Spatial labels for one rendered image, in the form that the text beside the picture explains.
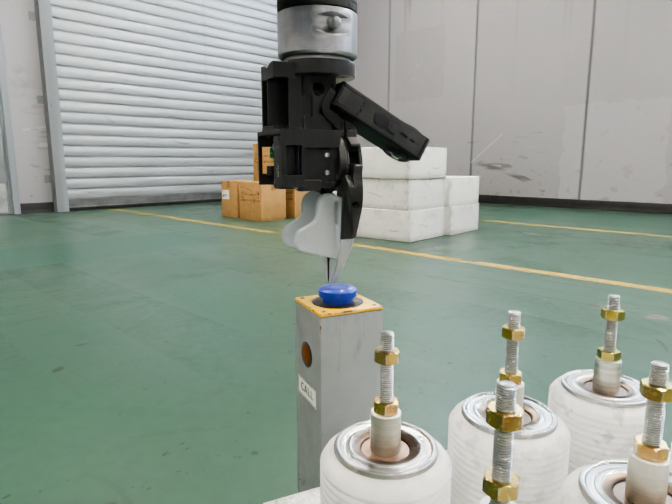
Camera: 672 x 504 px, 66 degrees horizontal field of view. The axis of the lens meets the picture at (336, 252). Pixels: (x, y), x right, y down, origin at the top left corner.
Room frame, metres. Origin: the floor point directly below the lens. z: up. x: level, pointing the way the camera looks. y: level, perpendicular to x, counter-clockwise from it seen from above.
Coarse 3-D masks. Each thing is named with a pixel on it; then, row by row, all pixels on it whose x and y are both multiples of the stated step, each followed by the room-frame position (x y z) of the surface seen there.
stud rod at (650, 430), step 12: (660, 372) 0.29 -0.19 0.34; (660, 384) 0.29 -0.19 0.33; (648, 408) 0.29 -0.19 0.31; (660, 408) 0.29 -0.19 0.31; (648, 420) 0.29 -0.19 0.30; (660, 420) 0.29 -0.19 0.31; (648, 432) 0.29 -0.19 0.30; (660, 432) 0.29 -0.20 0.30; (648, 444) 0.29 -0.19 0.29; (660, 444) 0.29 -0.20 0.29
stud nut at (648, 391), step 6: (648, 378) 0.30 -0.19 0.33; (642, 384) 0.29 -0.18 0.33; (648, 384) 0.29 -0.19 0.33; (642, 390) 0.29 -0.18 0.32; (648, 390) 0.29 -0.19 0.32; (654, 390) 0.28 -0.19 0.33; (660, 390) 0.28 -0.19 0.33; (666, 390) 0.28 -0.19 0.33; (648, 396) 0.29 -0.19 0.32; (654, 396) 0.28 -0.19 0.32; (660, 396) 0.28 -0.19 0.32; (666, 396) 0.28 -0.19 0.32; (666, 402) 0.28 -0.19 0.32
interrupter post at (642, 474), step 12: (636, 456) 0.29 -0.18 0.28; (636, 468) 0.29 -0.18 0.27; (648, 468) 0.28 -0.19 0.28; (660, 468) 0.28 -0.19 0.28; (636, 480) 0.29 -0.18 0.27; (648, 480) 0.28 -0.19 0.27; (660, 480) 0.28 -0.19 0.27; (636, 492) 0.29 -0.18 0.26; (648, 492) 0.28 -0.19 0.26; (660, 492) 0.28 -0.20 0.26
